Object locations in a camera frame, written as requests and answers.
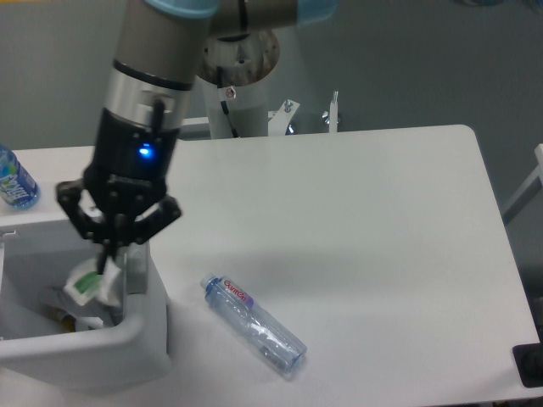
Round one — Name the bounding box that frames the trash inside bin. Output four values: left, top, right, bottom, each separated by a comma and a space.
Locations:
39, 287, 124, 332

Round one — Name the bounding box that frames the clear plastic water bottle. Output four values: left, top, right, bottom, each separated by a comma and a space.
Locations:
200, 275, 307, 376

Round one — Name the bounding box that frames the blue labelled water bottle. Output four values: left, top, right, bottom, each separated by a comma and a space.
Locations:
1, 145, 40, 209

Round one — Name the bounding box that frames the white plastic trash can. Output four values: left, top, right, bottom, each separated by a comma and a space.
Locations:
1, 214, 172, 388

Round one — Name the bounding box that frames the black clamp at table corner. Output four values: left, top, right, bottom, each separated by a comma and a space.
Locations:
512, 343, 542, 388

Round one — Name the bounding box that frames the black cable on pedestal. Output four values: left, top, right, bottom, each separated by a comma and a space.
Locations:
216, 65, 239, 139

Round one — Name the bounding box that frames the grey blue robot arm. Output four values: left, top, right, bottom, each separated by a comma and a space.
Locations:
56, 1, 338, 271

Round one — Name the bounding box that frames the white metal frame bracket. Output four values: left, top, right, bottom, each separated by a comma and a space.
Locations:
181, 90, 342, 140

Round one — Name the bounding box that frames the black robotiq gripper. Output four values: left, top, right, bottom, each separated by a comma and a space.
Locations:
55, 109, 182, 274

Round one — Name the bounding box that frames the white frame leg right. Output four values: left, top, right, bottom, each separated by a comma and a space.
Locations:
501, 144, 542, 225

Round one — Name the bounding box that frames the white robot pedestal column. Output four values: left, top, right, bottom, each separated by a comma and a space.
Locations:
198, 30, 280, 139

